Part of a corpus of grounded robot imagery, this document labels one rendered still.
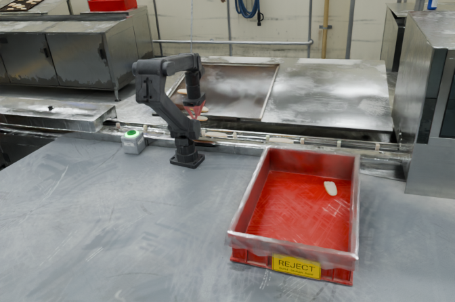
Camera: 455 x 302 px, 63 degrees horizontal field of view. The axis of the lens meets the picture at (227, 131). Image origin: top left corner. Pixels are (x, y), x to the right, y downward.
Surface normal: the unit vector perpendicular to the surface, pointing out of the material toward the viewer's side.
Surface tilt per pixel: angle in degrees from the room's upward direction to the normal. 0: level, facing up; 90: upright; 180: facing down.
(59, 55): 90
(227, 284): 0
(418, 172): 90
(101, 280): 0
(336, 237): 0
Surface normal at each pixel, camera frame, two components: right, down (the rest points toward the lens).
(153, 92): -0.20, 0.10
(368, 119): -0.11, -0.79
